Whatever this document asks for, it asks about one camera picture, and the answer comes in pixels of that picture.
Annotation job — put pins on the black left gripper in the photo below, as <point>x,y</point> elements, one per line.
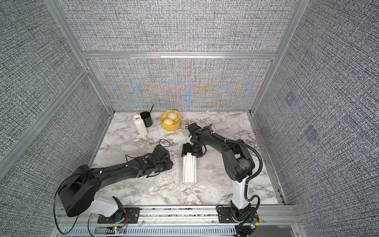
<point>169,164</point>

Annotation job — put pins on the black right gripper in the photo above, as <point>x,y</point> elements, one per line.
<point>186,149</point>

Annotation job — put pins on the clear bubble wrap sheet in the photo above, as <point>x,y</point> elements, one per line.
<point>213,185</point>

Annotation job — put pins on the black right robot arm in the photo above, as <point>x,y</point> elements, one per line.
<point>237,161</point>

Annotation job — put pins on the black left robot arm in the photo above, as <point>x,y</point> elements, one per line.
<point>78,193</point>

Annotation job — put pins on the small clear box red contents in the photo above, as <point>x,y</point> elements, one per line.
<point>186,124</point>

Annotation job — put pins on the front bun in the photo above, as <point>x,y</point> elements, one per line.
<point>168,121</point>

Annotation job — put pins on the bun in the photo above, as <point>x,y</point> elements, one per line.
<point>168,121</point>
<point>172,115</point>

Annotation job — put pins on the yellow steamer basket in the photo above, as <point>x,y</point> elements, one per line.
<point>177,123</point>

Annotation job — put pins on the back bun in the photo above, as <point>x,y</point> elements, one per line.
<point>172,115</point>

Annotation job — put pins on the white ribbed slim vase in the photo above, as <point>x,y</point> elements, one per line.
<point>140,125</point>

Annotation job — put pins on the black cup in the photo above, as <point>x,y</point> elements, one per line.
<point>147,119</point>

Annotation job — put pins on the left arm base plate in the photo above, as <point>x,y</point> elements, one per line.
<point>130,215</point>

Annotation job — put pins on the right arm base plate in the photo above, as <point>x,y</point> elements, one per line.
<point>231,214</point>

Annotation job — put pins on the aluminium front rail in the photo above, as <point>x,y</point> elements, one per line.
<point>184,221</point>

